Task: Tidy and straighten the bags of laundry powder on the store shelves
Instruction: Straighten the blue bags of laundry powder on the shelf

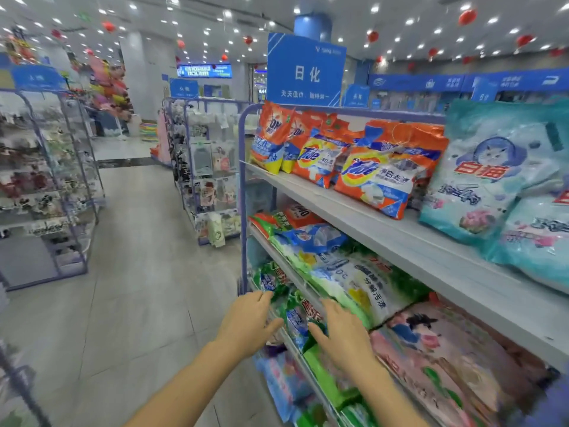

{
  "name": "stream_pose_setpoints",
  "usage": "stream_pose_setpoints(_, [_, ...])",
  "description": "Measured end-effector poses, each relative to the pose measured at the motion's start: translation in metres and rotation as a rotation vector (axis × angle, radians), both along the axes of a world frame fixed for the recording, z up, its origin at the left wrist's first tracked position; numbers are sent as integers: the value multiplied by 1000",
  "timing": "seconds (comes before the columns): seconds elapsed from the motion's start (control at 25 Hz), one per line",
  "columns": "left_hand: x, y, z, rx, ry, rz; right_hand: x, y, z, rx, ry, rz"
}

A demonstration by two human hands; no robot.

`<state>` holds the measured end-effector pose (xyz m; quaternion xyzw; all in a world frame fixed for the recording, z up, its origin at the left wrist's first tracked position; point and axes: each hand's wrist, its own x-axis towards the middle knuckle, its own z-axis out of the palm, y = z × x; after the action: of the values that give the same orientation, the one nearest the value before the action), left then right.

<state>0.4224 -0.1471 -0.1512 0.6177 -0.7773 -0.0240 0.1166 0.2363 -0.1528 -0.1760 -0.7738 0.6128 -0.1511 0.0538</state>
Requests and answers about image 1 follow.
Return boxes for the person's left hand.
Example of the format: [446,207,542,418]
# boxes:
[216,291,286,362]

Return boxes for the person's right hand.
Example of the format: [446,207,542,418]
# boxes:
[306,298,380,380]

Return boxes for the grey shelf with blue frame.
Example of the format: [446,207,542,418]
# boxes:
[235,102,569,427]

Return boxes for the pile of pink detergent bags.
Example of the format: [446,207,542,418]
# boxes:
[369,293,558,427]

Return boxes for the large orange detergent bag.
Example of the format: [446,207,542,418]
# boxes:
[293,129,357,189]
[333,120,451,221]

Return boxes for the orange detergent bag red swirl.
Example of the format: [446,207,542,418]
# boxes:
[249,102,297,175]

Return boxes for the small orange detergent bag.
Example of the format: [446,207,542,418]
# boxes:
[280,109,331,175]

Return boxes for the teal Baimao bag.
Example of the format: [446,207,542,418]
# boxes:
[480,177,569,295]

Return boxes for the person's left forearm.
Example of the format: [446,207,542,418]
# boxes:
[124,345,261,427]

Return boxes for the display rack with packaged goods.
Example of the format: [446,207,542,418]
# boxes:
[160,97,251,251]

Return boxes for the grey rack with small goods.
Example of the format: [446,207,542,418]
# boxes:
[0,88,104,291]

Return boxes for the small blue rack sign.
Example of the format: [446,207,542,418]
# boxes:
[11,65,69,93]
[169,78,202,101]

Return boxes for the blue lit sign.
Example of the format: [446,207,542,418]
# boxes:
[176,63,235,80]

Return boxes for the blue aisle sign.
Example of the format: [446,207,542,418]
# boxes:
[267,33,349,109]

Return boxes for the colourful hanging merchandise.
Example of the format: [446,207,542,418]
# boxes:
[84,53,135,126]

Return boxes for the beige pillar blue top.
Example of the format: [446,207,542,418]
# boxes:
[293,13,335,42]

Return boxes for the ceiling spotlights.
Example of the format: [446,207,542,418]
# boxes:
[9,0,569,63]

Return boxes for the hanging red lanterns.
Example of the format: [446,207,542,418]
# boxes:
[49,4,565,68]

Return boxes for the far wall racks with goods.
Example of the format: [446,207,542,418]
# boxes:
[369,88,569,117]

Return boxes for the blue wall sign band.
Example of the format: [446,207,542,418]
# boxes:
[369,68,569,95]

